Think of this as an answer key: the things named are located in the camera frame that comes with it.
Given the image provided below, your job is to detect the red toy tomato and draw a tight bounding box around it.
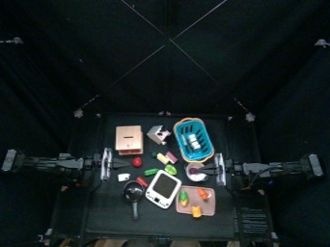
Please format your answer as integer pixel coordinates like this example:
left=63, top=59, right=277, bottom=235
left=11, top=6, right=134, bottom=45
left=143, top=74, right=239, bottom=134
left=130, top=156, right=144, bottom=168

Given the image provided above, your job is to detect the teal basket with orange rim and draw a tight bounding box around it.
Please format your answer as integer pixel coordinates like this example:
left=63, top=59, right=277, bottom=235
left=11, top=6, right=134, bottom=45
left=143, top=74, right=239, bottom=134
left=172, top=117, right=215, bottom=164

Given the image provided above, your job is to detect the white bowl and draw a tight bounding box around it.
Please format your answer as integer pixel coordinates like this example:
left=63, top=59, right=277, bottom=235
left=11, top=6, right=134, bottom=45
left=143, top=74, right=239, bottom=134
left=184, top=161, right=211, bottom=183

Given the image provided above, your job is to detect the orange toy carrot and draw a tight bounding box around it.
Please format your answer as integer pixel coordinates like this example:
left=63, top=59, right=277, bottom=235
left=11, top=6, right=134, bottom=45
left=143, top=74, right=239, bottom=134
left=196, top=187, right=211, bottom=201

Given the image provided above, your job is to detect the red toy chili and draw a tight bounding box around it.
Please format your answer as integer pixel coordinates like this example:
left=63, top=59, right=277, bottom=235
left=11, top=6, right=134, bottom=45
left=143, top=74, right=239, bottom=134
left=135, top=176, right=150, bottom=188

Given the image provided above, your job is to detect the green toy pepper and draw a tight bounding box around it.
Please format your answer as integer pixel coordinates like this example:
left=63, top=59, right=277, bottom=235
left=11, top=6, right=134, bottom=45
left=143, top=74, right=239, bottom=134
left=143, top=167, right=162, bottom=178

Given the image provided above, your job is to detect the white block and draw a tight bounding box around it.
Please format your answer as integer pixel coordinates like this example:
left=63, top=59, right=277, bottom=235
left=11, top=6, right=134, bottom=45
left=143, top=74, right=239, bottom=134
left=187, top=133, right=203, bottom=151

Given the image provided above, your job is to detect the black toy frying pan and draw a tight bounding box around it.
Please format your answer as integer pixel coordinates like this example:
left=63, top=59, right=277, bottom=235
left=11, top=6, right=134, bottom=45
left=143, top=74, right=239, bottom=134
left=123, top=180, right=147, bottom=221

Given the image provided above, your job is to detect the light green toy star fruit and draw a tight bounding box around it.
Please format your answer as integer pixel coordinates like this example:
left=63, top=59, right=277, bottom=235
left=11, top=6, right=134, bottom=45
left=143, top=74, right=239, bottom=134
left=164, top=164, right=179, bottom=177

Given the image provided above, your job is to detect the red striped toy block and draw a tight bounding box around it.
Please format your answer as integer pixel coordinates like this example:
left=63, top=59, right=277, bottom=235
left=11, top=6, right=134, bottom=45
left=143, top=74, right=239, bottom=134
left=164, top=151, right=179, bottom=165

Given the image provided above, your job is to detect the yellow toy butter block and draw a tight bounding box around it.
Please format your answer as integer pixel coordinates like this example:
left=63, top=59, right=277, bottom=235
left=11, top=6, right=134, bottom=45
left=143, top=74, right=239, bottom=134
left=156, top=152, right=170, bottom=166

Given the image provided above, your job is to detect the toy corn with green husk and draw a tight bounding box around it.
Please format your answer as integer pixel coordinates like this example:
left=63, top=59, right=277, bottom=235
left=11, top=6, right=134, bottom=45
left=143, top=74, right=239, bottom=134
left=178, top=190, right=191, bottom=207

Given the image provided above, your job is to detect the pink cutting board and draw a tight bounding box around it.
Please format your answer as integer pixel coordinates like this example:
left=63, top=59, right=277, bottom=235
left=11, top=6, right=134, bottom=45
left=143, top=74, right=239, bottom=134
left=174, top=184, right=218, bottom=217

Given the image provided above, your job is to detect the white toy induction stove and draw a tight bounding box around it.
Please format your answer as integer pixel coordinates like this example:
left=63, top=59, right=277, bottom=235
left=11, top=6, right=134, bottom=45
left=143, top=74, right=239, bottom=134
left=144, top=169, right=183, bottom=210

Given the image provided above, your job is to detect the grey cube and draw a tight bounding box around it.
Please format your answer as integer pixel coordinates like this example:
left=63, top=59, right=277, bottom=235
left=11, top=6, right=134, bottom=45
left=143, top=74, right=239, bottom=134
left=146, top=124, right=172, bottom=146

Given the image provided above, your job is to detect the yellow toy bell pepper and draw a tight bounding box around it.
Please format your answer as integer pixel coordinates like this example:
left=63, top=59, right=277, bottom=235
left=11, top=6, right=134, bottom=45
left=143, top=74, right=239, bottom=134
left=190, top=205, right=203, bottom=219

